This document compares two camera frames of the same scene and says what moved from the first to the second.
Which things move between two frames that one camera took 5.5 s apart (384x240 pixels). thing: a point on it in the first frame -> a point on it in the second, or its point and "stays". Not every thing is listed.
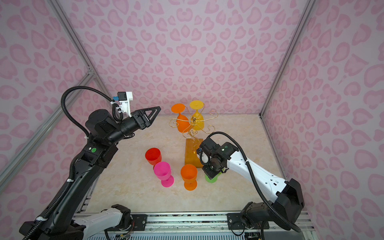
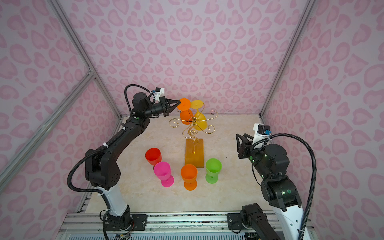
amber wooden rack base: x=191 y=146 stays
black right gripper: x=209 y=173 -> x=243 y=149
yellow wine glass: x=197 y=121 stays
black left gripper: x=139 y=115 -> x=165 y=107
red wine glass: x=153 y=156 stays
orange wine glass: x=189 y=174 stays
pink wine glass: x=162 y=171 stays
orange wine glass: x=184 y=126 -> x=186 y=113
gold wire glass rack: x=190 y=132 stays
